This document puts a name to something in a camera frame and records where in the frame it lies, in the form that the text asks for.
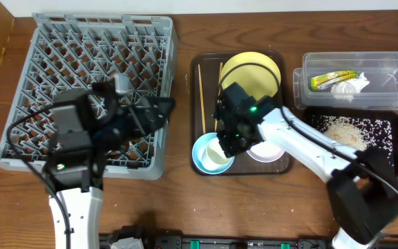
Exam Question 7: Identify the green snack wrapper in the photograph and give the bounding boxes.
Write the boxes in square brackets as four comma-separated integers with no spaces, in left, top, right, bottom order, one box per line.
[311,71,359,91]

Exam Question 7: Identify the leftover rice pile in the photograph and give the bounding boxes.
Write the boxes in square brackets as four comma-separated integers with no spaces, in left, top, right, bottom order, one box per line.
[310,116,393,155]

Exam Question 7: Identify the yellow plastic plate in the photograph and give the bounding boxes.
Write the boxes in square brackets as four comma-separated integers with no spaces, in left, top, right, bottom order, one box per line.
[221,52,281,100]

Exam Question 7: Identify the pale green plastic cup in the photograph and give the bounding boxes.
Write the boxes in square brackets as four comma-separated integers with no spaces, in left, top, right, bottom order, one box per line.
[200,138,232,171]

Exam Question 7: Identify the dark brown serving tray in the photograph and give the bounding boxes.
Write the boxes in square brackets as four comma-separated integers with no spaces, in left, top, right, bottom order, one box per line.
[190,52,294,176]

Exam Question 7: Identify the clear plastic waste bin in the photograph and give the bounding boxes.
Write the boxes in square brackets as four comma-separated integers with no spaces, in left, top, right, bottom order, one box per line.
[293,52,398,110]

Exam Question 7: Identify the light blue plastic bowl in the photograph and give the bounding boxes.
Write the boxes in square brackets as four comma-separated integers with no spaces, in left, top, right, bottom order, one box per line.
[191,132,234,175]

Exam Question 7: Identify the black food waste tray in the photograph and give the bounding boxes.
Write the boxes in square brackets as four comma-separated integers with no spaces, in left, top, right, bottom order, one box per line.
[303,107,398,176]

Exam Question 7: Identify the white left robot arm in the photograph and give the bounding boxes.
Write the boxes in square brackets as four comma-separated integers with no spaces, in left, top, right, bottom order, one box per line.
[42,73,176,248]

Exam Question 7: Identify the crumpled white paper waste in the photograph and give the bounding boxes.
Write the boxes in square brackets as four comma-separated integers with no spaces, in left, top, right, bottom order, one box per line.
[330,73,370,102]

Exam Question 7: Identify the grey plastic dishwasher rack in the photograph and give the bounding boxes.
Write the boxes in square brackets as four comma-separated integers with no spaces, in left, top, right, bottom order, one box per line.
[0,13,178,171]

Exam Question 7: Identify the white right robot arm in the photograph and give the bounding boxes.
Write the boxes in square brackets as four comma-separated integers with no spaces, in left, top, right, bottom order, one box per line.
[215,83,398,248]

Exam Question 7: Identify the wooden chopstick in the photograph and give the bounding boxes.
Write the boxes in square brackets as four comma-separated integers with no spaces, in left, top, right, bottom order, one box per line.
[214,62,223,132]
[198,64,207,134]

